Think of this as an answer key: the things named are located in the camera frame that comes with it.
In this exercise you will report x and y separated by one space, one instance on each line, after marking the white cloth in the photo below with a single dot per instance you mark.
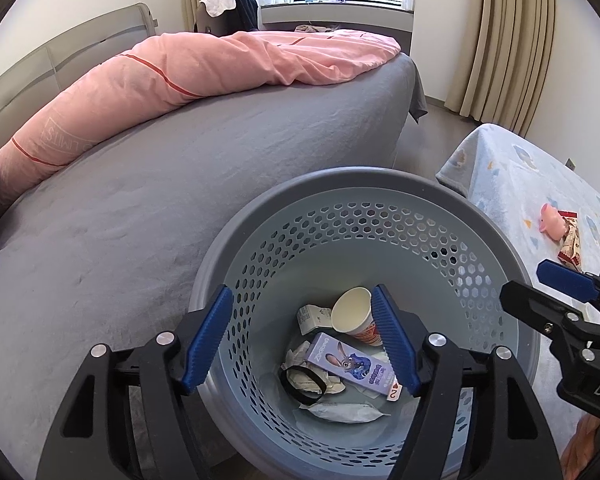
219 2

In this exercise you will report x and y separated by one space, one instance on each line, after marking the wide beige curtain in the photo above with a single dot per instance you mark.
505 40

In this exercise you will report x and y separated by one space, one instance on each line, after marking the purple cartoon rabbit box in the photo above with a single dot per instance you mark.
347 362

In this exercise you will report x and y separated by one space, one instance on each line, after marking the beige clothes pile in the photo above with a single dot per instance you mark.
312 27

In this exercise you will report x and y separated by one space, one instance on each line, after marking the pink duvet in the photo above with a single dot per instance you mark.
205 65

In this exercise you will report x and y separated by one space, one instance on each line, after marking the beige paper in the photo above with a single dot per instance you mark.
332 385

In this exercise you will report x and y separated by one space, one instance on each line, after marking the light blue printed table blanket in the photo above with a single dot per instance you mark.
510 180

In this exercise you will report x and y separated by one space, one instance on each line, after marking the grey bed headboard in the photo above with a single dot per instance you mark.
55 45

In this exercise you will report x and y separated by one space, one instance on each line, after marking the brown chair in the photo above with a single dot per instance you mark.
212 25

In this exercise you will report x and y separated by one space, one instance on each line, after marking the wall socket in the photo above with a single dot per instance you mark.
571 164

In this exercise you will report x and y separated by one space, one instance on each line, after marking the pink pig toy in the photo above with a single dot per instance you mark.
551 219

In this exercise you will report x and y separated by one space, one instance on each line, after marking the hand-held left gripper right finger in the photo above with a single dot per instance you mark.
392 340

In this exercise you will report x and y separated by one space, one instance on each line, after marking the red and white paper cup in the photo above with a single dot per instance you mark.
352 312

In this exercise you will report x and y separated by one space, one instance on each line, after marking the red and white snack wrapper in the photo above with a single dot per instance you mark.
572 245

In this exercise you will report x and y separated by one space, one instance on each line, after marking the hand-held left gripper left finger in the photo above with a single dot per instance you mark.
210 340

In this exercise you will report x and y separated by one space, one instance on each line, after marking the small white drink carton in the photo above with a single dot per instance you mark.
314 319

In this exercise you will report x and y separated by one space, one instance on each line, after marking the grey window bench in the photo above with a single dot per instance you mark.
370 17

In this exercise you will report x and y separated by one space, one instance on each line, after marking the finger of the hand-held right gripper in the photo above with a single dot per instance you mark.
565 280
535 307

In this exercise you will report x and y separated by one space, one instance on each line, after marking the red heart playing card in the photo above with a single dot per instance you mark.
396 392

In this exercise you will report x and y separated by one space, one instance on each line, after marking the wet wipes packet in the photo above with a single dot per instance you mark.
345 414

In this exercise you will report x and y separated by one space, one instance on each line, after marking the grey perforated plastic waste basket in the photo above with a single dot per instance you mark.
380 230

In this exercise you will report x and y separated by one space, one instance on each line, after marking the dark garment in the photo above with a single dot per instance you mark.
246 10

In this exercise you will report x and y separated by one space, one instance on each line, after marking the bed with grey sheet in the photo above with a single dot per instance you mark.
130 200

